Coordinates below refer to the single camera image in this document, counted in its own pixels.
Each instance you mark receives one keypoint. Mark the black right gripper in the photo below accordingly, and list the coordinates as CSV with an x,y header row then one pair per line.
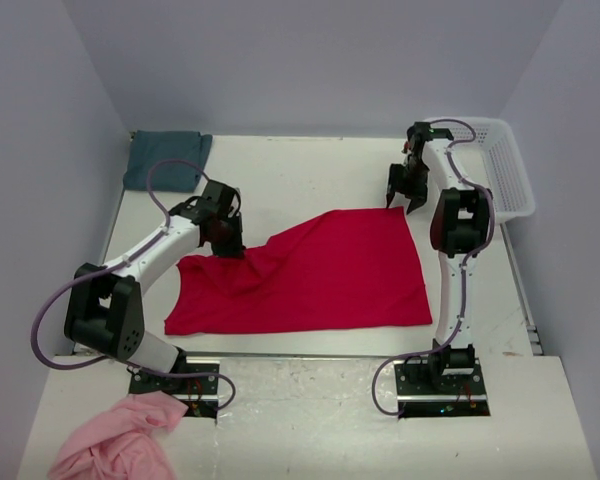
x,y
408,181

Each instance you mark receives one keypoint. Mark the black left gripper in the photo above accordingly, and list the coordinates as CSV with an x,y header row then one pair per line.
x,y
228,244

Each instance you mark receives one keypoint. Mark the red t shirt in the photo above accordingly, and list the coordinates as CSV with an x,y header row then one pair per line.
x,y
342,270

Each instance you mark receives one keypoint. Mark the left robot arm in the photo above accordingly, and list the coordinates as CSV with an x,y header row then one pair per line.
x,y
105,310

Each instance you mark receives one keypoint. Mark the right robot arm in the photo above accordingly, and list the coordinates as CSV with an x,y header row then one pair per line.
x,y
462,226

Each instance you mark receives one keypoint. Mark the white plastic basket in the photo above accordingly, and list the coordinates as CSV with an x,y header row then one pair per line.
x,y
489,155

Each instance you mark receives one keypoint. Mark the folded grey-blue t shirt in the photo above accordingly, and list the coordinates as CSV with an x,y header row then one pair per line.
x,y
180,157

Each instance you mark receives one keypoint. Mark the pink t shirt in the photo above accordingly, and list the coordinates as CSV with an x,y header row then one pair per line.
x,y
120,443

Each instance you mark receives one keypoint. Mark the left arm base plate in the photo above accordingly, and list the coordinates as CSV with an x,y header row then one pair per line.
x,y
199,395

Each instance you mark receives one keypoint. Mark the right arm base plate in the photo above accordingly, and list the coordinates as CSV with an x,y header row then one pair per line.
x,y
449,383

